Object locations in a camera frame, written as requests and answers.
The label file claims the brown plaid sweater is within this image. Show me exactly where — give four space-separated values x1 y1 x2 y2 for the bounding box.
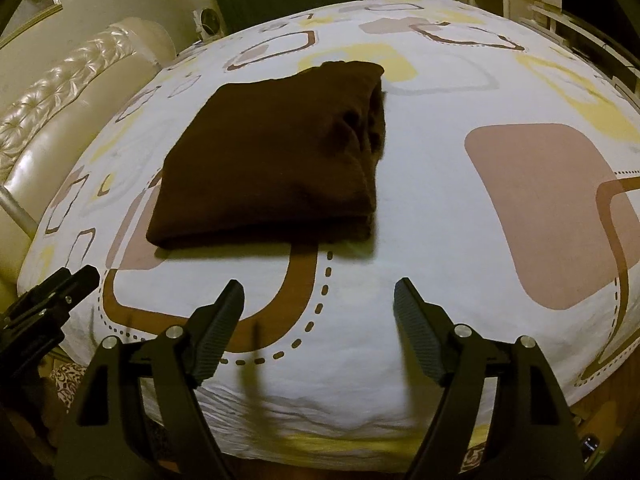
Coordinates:
146 60 388 252

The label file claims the cream framed wall panel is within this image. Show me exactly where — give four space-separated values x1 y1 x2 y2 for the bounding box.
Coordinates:
0 0 63 47

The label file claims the white television cabinet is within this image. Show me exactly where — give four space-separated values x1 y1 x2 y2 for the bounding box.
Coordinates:
530 2 637 97

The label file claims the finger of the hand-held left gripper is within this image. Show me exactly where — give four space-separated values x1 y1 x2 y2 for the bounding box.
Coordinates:
27 265 100 317
7 267 72 311

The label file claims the bed with printed sheet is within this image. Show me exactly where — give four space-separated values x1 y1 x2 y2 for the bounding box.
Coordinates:
17 0 640 458

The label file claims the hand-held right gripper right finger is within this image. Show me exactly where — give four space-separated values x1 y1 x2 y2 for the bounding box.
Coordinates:
393 276 587 480

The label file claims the cream tufted headboard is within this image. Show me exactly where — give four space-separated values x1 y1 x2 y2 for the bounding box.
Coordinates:
0 16 176 306

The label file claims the silver metal pole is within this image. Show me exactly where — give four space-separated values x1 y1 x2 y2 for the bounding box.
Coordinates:
0 187 40 235

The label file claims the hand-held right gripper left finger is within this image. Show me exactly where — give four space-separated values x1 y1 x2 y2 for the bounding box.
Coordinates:
52 279 246 480

